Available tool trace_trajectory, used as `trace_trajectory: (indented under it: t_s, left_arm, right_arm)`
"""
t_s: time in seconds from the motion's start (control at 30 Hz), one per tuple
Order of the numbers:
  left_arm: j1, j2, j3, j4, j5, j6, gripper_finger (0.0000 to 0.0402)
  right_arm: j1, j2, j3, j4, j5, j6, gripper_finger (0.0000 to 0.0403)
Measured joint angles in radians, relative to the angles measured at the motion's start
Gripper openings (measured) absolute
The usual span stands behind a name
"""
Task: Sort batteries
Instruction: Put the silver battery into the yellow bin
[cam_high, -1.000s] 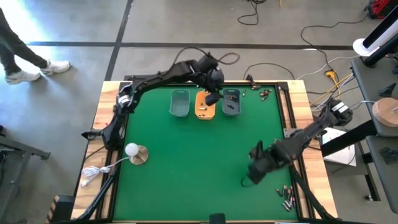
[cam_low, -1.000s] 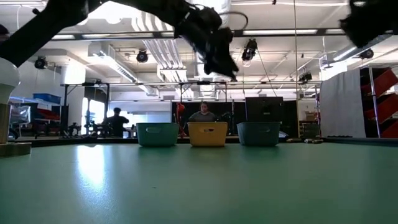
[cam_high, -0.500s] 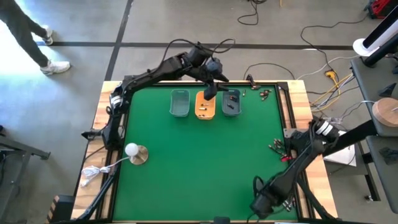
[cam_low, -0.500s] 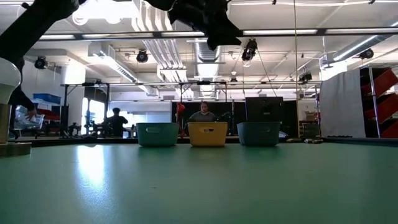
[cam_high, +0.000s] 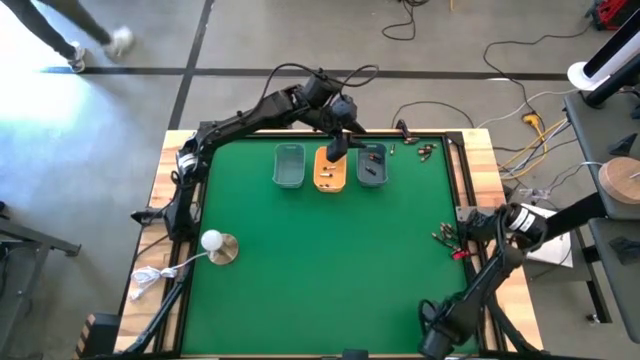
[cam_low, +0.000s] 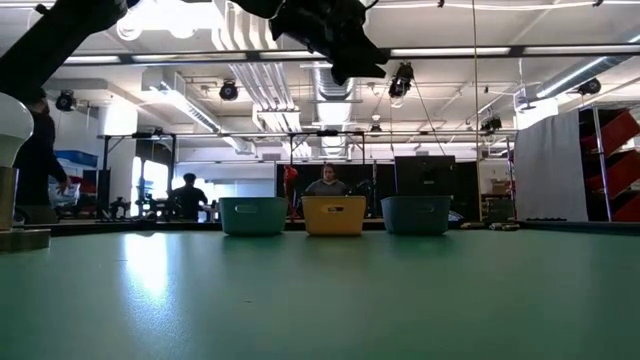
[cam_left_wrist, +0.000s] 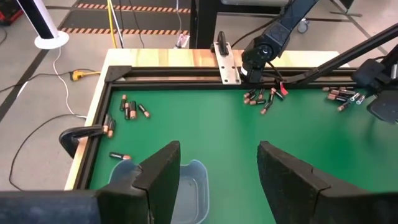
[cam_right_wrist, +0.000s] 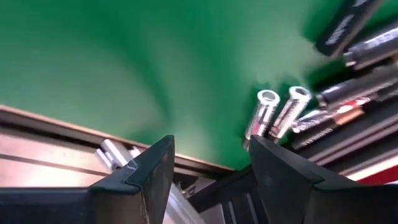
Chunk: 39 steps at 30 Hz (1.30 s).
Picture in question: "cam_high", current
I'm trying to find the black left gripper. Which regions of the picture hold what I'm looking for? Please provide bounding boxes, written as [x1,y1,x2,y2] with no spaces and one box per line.
[327,97,368,164]

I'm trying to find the orange plastic bin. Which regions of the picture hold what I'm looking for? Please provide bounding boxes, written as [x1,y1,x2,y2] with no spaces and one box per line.
[313,145,348,193]

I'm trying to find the slate blue plastic bin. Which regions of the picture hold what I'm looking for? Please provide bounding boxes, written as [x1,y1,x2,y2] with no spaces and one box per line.
[356,142,390,189]

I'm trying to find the teal plastic bin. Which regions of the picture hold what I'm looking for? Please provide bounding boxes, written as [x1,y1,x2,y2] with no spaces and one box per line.
[272,142,307,190]

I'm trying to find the black table clamp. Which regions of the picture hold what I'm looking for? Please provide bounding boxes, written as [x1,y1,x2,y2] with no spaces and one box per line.
[396,118,415,145]

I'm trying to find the black flat floor box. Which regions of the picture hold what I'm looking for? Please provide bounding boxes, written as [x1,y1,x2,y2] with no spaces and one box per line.
[249,118,294,131]

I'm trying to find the green table mat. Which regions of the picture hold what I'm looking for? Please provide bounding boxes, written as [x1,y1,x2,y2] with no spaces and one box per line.
[180,135,480,356]

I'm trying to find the white paper sheet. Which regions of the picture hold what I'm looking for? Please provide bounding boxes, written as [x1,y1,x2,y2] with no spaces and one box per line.
[529,204,575,270]

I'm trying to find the white bulb brass lamp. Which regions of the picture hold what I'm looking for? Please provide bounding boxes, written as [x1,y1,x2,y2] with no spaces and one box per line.
[200,228,240,266]

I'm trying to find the black support beam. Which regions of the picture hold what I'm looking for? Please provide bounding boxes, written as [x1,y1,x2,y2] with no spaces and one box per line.
[542,191,609,241]

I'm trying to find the grey side table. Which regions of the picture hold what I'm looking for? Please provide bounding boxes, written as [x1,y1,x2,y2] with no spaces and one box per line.
[563,91,640,221]
[588,217,640,346]

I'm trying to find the black crumpled object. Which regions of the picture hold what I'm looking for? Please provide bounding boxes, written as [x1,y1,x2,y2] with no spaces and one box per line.
[608,234,640,266]

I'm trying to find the white tower stand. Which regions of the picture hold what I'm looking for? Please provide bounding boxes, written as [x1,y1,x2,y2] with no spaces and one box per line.
[567,22,640,93]

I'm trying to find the round wooden disc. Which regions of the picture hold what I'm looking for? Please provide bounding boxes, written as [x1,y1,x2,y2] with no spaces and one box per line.
[598,156,640,206]

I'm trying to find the black pole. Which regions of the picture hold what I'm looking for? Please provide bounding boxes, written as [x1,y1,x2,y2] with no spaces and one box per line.
[584,53,640,109]

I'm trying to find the black wedge object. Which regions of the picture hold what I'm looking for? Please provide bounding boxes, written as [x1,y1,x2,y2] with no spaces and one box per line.
[608,132,640,157]

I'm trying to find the red toolbox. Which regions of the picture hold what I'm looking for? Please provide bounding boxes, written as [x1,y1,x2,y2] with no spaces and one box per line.
[585,0,634,32]

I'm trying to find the black orange striped box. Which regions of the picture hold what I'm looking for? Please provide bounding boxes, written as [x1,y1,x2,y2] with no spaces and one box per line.
[73,312,122,360]

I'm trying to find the person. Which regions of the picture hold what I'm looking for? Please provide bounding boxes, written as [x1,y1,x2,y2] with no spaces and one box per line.
[0,0,136,75]

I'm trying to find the grey metal cart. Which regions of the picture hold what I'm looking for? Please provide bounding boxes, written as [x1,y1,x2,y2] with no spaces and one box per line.
[0,199,83,360]

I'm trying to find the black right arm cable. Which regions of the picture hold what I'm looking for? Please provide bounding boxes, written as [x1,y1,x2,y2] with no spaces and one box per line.
[418,298,444,329]

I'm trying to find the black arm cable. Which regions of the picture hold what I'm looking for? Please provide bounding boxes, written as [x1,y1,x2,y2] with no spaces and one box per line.
[418,298,444,329]
[259,61,380,102]

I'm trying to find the black looped floor cable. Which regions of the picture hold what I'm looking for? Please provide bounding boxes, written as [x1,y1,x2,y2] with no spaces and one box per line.
[391,100,476,130]

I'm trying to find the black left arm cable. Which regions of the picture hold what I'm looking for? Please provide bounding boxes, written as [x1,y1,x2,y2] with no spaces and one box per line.
[259,61,380,102]

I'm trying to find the black metal rig frame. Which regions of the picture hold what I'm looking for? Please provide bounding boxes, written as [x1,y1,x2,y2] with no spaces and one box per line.
[122,128,545,359]

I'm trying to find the black coiled floor cable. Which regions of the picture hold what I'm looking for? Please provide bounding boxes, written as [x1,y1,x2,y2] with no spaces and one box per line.
[381,0,432,42]

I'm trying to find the white floor cable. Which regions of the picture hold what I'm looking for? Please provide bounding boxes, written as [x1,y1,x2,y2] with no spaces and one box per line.
[477,88,581,130]

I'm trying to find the yellow extension cord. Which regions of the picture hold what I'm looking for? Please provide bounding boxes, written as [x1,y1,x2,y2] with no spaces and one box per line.
[499,113,569,180]

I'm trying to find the long black floor cable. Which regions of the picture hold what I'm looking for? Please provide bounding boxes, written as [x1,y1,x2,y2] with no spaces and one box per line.
[482,23,596,117]

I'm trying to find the black clamp handle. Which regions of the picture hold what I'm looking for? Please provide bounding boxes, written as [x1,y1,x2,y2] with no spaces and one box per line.
[130,208,171,226]

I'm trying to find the white lamp cable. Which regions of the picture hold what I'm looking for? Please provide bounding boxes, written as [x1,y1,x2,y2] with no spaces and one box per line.
[129,251,210,301]

